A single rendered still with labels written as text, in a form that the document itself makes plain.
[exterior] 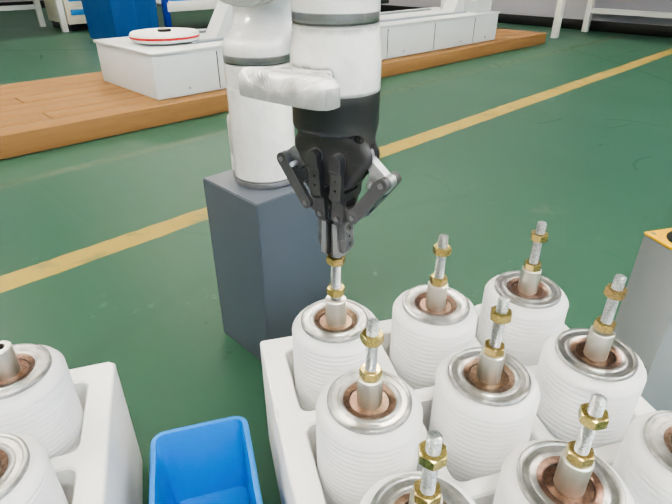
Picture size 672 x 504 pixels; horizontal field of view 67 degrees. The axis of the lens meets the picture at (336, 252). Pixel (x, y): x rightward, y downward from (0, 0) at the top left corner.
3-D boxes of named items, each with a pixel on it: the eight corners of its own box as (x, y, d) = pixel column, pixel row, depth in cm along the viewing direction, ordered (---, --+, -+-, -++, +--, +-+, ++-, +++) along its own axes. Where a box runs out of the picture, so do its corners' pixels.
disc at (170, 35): (118, 39, 230) (115, 28, 227) (179, 33, 248) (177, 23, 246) (149, 46, 211) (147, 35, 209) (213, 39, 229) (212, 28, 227)
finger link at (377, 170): (358, 144, 42) (342, 159, 44) (390, 189, 42) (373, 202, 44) (374, 137, 44) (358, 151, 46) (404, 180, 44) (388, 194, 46)
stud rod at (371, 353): (362, 387, 45) (364, 318, 41) (372, 383, 45) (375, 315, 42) (367, 394, 44) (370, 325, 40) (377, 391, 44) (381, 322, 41)
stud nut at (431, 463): (451, 456, 32) (453, 448, 32) (440, 476, 31) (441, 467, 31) (423, 442, 33) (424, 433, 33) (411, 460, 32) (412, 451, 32)
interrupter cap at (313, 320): (360, 352, 51) (360, 346, 51) (290, 337, 53) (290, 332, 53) (377, 309, 58) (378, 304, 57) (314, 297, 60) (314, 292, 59)
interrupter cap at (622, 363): (543, 361, 50) (545, 356, 50) (566, 323, 55) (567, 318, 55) (628, 396, 46) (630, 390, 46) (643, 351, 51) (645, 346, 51)
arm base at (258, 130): (223, 177, 78) (210, 60, 70) (271, 163, 84) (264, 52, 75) (260, 195, 73) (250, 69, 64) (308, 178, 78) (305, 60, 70)
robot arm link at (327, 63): (232, 97, 40) (224, 10, 37) (321, 74, 48) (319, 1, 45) (323, 116, 35) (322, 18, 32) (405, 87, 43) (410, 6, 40)
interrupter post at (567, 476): (563, 504, 37) (573, 475, 35) (544, 476, 39) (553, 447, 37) (592, 498, 38) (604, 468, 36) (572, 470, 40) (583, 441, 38)
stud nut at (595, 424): (586, 432, 34) (589, 424, 33) (571, 413, 35) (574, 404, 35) (612, 427, 34) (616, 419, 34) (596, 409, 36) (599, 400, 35)
